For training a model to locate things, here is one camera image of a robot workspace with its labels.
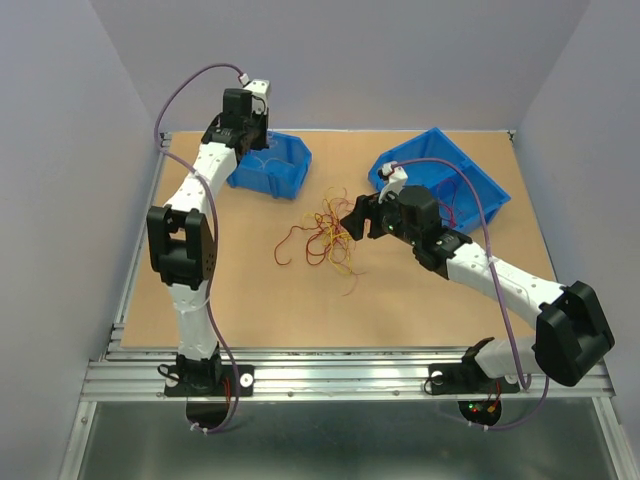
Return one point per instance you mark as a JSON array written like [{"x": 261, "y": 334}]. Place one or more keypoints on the aluminium frame rails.
[{"x": 339, "y": 364}]

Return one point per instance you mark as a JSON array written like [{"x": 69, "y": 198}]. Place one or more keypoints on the large divided blue bin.
[{"x": 455, "y": 180}]

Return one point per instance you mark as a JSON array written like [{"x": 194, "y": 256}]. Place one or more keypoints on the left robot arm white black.
[{"x": 182, "y": 234}]

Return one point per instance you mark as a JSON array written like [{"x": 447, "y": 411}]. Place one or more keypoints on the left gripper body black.
[{"x": 257, "y": 126}]

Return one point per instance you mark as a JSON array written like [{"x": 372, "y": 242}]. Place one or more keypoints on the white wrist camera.
[
  {"x": 260, "y": 88},
  {"x": 394, "y": 177}
]

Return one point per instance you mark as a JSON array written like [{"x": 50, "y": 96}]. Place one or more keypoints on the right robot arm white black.
[{"x": 571, "y": 331}]

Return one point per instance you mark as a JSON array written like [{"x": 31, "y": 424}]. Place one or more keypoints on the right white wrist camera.
[{"x": 394, "y": 177}]

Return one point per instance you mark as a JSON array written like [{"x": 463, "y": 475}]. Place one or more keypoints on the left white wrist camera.
[{"x": 260, "y": 88}]

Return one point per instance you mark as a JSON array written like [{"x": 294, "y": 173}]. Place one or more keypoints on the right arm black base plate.
[{"x": 462, "y": 379}]

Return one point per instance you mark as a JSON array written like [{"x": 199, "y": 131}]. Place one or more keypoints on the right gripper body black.
[{"x": 385, "y": 219}]

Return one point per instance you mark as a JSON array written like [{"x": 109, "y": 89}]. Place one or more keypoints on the small blue bin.
[{"x": 278, "y": 171}]

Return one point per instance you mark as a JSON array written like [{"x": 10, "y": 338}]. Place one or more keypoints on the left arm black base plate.
[{"x": 177, "y": 386}]

